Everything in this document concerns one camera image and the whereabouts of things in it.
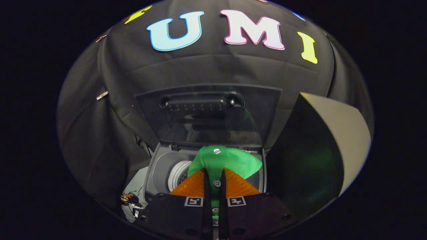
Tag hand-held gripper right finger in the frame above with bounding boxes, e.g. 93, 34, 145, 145
219, 167, 301, 240

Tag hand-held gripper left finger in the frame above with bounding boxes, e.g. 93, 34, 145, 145
140, 168, 212, 240

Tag green polo shirt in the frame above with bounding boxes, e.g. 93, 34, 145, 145
187, 145, 263, 227

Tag black backdrop cloth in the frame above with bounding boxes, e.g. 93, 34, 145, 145
57, 0, 374, 211

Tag bundle of cables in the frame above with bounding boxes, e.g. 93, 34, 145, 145
120, 192, 146, 219

